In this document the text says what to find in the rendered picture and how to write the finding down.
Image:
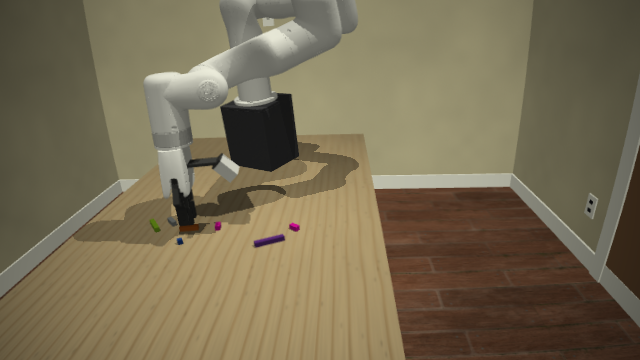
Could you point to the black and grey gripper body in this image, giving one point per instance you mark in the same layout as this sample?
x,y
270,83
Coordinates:
x,y
173,165

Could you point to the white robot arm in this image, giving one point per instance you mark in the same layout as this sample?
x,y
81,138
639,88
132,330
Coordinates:
x,y
318,27

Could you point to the purple rod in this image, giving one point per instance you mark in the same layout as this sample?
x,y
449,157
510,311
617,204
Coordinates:
x,y
269,240

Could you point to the orange rectangular bar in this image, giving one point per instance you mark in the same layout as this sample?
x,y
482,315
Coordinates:
x,y
189,228

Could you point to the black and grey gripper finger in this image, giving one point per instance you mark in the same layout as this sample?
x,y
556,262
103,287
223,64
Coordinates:
x,y
191,201
183,209

